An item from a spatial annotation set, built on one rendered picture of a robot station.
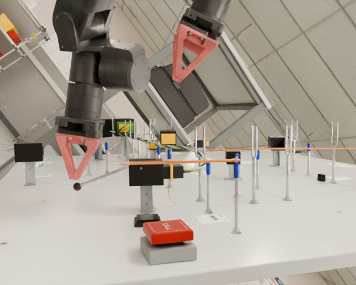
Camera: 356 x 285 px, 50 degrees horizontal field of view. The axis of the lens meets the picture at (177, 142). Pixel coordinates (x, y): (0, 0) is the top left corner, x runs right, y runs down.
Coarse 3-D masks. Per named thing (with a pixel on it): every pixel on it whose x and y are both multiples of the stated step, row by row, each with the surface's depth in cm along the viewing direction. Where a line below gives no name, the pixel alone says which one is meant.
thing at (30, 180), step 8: (16, 144) 89; (24, 144) 89; (32, 144) 90; (40, 144) 90; (16, 152) 89; (24, 152) 89; (32, 152) 90; (40, 152) 90; (16, 160) 89; (24, 160) 89; (32, 160) 90; (40, 160) 90; (32, 168) 91; (32, 176) 91; (24, 184) 90; (32, 184) 90
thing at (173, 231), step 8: (144, 224) 47; (152, 224) 46; (160, 224) 46; (168, 224) 46; (176, 224) 46; (184, 224) 46; (144, 232) 46; (152, 232) 43; (160, 232) 43; (168, 232) 43; (176, 232) 43; (184, 232) 44; (192, 232) 44; (152, 240) 43; (160, 240) 43; (168, 240) 43; (176, 240) 43; (184, 240) 44
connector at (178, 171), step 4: (172, 164) 66; (176, 164) 66; (180, 164) 66; (164, 168) 63; (168, 168) 63; (176, 168) 63; (180, 168) 63; (164, 172) 63; (168, 172) 63; (176, 172) 63; (180, 172) 64; (184, 172) 64; (164, 176) 63; (168, 176) 63; (176, 176) 63; (180, 176) 64
